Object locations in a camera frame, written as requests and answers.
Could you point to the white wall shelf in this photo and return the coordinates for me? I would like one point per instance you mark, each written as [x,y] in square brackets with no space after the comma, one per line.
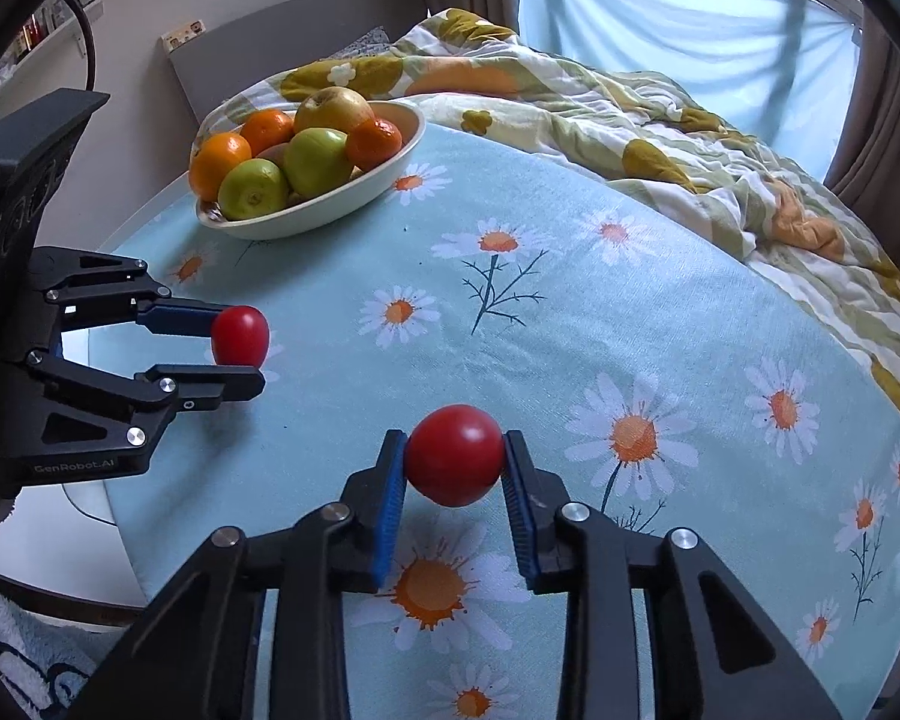
[45,34]

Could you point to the grey patterned pillow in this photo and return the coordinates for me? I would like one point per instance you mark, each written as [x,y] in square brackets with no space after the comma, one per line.
[364,43]

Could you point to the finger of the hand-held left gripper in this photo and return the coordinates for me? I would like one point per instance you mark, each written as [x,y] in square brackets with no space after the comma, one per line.
[210,386]
[180,319]

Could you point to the large green apple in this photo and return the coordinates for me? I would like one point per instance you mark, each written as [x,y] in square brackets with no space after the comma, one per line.
[316,161]

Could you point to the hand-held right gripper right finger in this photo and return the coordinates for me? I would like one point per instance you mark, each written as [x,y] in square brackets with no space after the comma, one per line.
[521,525]

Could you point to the small tangerine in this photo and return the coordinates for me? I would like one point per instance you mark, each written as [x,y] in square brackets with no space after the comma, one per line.
[375,144]

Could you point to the light blue sheer curtain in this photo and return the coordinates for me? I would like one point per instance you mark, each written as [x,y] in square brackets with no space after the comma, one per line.
[682,37]

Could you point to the wall power socket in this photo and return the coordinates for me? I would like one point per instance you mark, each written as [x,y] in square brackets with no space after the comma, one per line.
[184,35]

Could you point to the small green apple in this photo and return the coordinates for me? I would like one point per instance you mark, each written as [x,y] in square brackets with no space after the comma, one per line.
[253,191]

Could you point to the medium orange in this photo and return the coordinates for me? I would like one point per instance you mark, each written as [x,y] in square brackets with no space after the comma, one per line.
[214,165]

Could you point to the floral quilt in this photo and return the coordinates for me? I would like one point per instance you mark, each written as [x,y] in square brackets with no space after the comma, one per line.
[607,127]

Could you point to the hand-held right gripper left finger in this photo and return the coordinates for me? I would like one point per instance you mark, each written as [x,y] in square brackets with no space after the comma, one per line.
[390,525]

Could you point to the large orange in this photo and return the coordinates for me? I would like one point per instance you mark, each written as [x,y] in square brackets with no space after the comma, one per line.
[266,127]

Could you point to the white fluffy patterned rug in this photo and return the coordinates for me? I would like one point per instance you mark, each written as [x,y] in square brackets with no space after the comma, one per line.
[37,660]

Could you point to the light blue daisy tablecloth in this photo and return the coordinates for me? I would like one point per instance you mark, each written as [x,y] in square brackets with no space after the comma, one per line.
[645,315]

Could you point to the yellow apple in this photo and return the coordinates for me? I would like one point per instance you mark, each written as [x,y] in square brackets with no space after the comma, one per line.
[334,109]

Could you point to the cream oval bowl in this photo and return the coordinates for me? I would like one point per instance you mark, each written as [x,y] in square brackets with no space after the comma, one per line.
[330,210]

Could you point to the red tomato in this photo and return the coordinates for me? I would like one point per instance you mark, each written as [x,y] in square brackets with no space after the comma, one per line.
[240,334]
[454,454]

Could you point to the brown kiwi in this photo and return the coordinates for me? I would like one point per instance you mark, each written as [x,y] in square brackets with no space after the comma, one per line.
[271,153]

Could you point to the grey headboard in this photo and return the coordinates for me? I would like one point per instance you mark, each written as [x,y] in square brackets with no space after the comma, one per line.
[270,37]

